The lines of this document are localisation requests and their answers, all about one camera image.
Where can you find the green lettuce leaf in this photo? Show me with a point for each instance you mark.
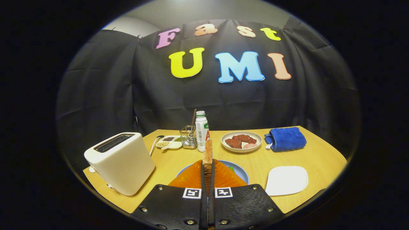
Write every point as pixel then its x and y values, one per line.
pixel 231 169

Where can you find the blue round plate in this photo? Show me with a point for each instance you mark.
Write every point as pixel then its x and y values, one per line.
pixel 242 175

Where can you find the blue folded towel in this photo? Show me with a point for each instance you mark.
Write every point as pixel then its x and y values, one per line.
pixel 286 139

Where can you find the small white rectangular plate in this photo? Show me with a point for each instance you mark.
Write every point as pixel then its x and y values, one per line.
pixel 286 180

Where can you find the beige round plate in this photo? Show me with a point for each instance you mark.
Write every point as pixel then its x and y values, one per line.
pixel 227 147

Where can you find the black backdrop cloth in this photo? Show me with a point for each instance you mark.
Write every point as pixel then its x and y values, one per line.
pixel 159 95

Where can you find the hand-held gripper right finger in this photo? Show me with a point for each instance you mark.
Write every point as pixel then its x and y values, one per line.
pixel 243 207

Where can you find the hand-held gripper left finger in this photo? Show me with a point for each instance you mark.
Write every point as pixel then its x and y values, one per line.
pixel 172 207

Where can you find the brown chopstick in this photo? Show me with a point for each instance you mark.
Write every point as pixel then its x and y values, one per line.
pixel 194 118

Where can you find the white drink bottle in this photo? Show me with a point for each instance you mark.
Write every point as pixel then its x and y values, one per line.
pixel 201 134

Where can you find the toasted bread slice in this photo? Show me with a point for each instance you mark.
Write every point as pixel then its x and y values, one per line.
pixel 208 153

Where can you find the brown meat piece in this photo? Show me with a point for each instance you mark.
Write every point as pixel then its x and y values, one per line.
pixel 233 143
pixel 246 139

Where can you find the pink ham slice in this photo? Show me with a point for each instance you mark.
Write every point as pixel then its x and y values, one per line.
pixel 250 146

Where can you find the white divided condiment dish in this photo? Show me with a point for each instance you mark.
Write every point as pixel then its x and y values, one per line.
pixel 172 145

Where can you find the white toaster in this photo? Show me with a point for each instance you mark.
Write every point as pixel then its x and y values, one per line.
pixel 124 166

